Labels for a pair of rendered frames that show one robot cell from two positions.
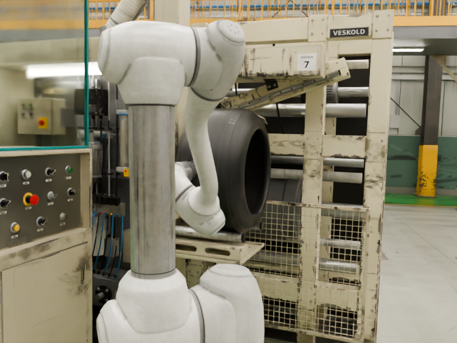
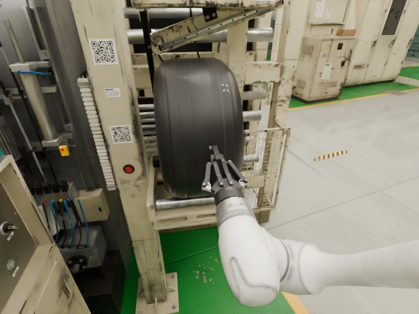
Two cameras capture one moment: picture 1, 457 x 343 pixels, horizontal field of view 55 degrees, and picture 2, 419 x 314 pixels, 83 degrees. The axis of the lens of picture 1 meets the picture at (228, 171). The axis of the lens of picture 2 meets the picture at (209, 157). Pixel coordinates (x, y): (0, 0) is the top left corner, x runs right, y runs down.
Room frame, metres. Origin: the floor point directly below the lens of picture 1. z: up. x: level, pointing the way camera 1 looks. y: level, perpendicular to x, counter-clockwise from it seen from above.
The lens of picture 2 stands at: (1.22, 0.43, 1.61)
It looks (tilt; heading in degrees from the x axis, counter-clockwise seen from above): 31 degrees down; 330
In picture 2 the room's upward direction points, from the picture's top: straight up
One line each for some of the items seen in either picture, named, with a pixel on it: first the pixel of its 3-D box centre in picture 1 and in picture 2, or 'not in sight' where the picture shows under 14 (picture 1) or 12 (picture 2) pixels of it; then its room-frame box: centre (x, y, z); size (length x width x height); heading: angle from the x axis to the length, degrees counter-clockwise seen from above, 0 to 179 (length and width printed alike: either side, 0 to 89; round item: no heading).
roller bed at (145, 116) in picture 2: not in sight; (144, 126); (2.52, 0.11, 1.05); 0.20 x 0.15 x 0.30; 69
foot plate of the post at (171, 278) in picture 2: not in sight; (157, 293); (2.15, 0.29, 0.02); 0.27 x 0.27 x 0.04; 69
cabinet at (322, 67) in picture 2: not in sight; (321, 69); (4.52, -4.18, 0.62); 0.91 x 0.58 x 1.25; 82
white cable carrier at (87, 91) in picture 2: not in sight; (101, 139); (2.16, 0.38, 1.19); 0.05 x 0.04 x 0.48; 159
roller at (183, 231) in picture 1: (207, 233); (193, 200); (1.95, 0.09, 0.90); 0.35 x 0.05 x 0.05; 69
